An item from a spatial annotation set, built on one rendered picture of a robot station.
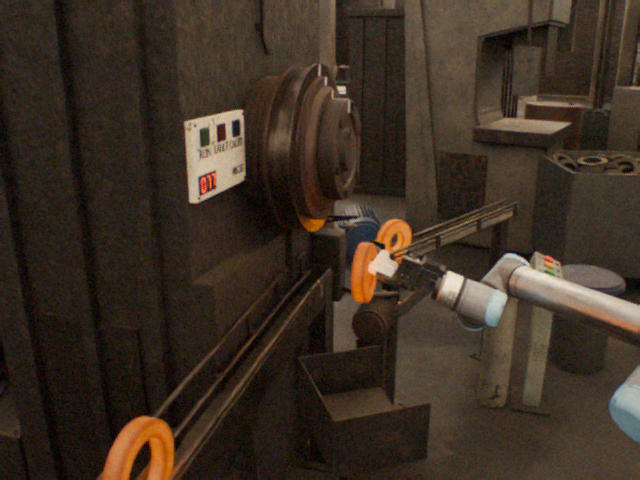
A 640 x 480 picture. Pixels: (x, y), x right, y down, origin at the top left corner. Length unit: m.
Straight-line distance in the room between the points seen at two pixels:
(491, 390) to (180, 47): 1.82
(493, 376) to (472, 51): 2.45
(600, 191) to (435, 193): 1.28
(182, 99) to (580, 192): 2.72
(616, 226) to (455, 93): 1.42
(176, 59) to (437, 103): 3.22
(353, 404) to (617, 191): 2.61
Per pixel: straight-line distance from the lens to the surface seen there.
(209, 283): 1.41
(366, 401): 1.45
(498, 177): 4.31
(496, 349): 2.46
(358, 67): 5.92
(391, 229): 2.20
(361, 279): 1.51
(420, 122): 4.45
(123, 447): 1.07
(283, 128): 1.52
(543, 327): 2.47
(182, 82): 1.34
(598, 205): 3.71
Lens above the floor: 1.39
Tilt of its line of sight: 19 degrees down
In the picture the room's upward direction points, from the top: straight up
